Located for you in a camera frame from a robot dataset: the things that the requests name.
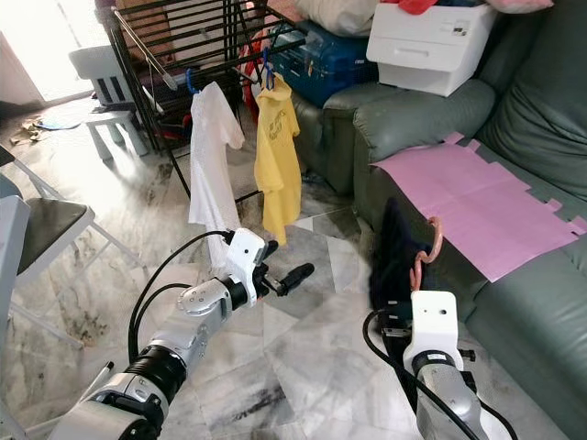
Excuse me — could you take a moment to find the pink foam mat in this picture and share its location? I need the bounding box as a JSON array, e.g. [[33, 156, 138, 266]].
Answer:
[[371, 131, 587, 283]]

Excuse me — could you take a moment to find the black clothes drying rack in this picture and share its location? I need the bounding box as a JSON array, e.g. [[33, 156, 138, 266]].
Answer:
[[96, 0, 308, 207]]

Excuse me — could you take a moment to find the blue plastic crate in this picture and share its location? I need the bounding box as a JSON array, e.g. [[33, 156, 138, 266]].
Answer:
[[271, 20, 377, 109]]

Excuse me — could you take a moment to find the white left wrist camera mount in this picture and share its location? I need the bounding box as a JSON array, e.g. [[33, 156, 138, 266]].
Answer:
[[225, 227, 269, 308]]

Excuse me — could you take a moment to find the yellow shirt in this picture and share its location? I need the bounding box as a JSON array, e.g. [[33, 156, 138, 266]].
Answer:
[[255, 75, 302, 247]]

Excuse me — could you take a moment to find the dark navy garment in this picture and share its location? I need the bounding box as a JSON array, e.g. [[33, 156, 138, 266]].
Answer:
[[367, 195, 430, 368]]

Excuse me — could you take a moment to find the white shirt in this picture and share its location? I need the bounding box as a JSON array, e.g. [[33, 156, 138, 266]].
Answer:
[[189, 81, 247, 267]]

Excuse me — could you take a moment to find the white plastic storage box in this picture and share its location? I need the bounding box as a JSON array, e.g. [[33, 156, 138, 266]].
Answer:
[[367, 3, 499, 98]]

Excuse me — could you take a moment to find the red cloth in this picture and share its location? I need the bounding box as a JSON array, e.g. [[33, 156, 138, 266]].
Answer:
[[238, 37, 262, 125]]

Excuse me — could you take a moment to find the white child chair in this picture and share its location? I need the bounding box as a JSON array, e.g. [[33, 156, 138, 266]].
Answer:
[[69, 46, 148, 164]]

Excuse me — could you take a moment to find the grey-green leather sofa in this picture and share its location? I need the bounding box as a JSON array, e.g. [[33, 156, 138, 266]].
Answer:
[[293, 0, 587, 440]]

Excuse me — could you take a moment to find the salmon red clothes hanger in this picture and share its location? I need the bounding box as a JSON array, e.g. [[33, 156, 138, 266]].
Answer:
[[410, 216, 444, 292]]

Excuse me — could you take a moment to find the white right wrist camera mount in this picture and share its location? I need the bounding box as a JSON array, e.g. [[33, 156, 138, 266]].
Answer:
[[404, 291, 461, 360]]

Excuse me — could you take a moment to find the beige cushion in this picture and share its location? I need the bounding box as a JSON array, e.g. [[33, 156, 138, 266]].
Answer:
[[295, 0, 377, 36]]

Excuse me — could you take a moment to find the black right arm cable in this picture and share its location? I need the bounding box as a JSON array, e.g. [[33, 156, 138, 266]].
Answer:
[[362, 307, 519, 440]]

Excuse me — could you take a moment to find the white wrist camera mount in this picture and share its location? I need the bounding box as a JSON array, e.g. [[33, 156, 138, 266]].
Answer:
[[404, 291, 461, 360], [225, 227, 269, 308]]

